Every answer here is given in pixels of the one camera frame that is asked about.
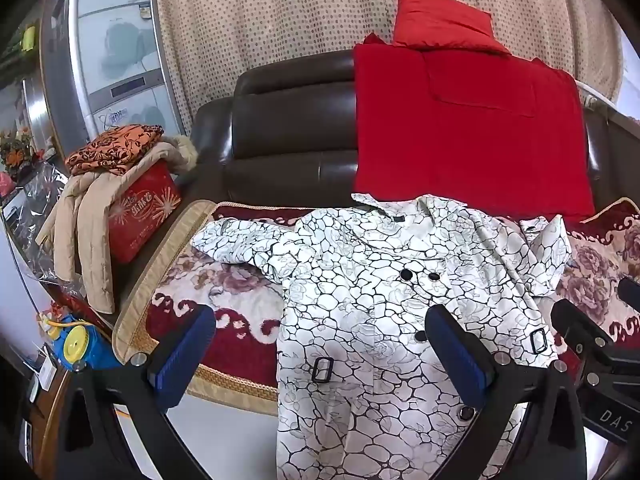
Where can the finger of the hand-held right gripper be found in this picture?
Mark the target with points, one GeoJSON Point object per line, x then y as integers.
{"type": "Point", "coordinates": [631, 294]}
{"type": "Point", "coordinates": [577, 327]}

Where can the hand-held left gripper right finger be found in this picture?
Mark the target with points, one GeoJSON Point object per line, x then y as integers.
{"type": "Point", "coordinates": [460, 360]}

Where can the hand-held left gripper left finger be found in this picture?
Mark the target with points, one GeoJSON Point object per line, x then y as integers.
{"type": "Point", "coordinates": [182, 360]}

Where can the white black-veined coat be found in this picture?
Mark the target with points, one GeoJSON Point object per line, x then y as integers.
{"type": "Point", "coordinates": [350, 310]}

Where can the floral red sofa cover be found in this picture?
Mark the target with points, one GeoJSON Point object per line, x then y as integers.
{"type": "Point", "coordinates": [225, 285]}

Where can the blue yellow toy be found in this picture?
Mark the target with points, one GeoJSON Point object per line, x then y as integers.
{"type": "Point", "coordinates": [80, 345]}

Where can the red gift box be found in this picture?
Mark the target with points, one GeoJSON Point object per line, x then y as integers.
{"type": "Point", "coordinates": [140, 215]}

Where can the beige padded jacket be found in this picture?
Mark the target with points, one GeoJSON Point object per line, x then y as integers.
{"type": "Point", "coordinates": [80, 230]}

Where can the white pipe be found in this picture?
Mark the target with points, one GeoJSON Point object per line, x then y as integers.
{"type": "Point", "coordinates": [600, 95]}

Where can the red blanket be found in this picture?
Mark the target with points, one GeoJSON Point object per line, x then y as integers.
{"type": "Point", "coordinates": [450, 150]}

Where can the orange black patterned cloth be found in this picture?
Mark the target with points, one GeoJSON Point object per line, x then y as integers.
{"type": "Point", "coordinates": [115, 147]}

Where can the clear plastic sheet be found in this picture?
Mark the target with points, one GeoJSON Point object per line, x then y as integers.
{"type": "Point", "coordinates": [40, 185]}

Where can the brown leather sofa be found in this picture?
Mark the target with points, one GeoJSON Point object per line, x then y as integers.
{"type": "Point", "coordinates": [290, 135]}

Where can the pink plastic bag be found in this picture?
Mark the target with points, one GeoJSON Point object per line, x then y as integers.
{"type": "Point", "coordinates": [5, 184]}

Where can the artificial flowers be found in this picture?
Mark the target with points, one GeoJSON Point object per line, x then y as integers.
{"type": "Point", "coordinates": [15, 152]}

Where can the silver refrigerator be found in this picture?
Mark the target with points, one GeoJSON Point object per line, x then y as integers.
{"type": "Point", "coordinates": [120, 60]}

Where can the red pillow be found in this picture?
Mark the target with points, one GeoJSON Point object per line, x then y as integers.
{"type": "Point", "coordinates": [440, 20]}

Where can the yellow green bottle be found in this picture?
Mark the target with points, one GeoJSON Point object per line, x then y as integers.
{"type": "Point", "coordinates": [29, 39]}

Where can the beige dotted curtain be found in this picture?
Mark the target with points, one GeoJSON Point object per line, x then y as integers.
{"type": "Point", "coordinates": [275, 10]}

